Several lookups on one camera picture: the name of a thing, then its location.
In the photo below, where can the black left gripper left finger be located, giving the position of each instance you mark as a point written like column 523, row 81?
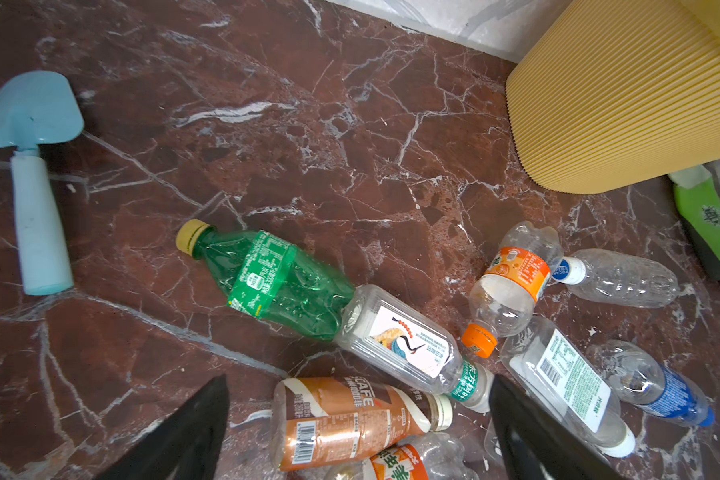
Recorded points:
column 186, row 445

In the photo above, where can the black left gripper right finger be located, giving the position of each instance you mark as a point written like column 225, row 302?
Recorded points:
column 534, row 445

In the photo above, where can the orange label bottle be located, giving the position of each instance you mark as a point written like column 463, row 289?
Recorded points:
column 436, row 455
column 503, row 299

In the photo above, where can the brown coffee bottle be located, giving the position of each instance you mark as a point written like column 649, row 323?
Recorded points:
column 323, row 421

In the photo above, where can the blue label bottle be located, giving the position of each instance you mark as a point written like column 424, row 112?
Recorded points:
column 640, row 380

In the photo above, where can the clear bottle bird label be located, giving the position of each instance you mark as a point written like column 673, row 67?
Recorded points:
column 400, row 341

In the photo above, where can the green plastic bottle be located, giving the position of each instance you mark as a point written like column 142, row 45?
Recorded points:
column 271, row 279

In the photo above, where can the clear bottle white cap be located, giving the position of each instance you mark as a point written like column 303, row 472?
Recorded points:
column 609, row 277

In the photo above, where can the yellow ribbed plastic bin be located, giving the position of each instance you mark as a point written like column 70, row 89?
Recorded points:
column 618, row 92

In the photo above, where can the green black rubber glove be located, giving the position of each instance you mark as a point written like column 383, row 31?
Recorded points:
column 698, row 203

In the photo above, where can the light blue garden trowel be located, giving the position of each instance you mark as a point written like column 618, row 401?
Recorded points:
column 38, row 108

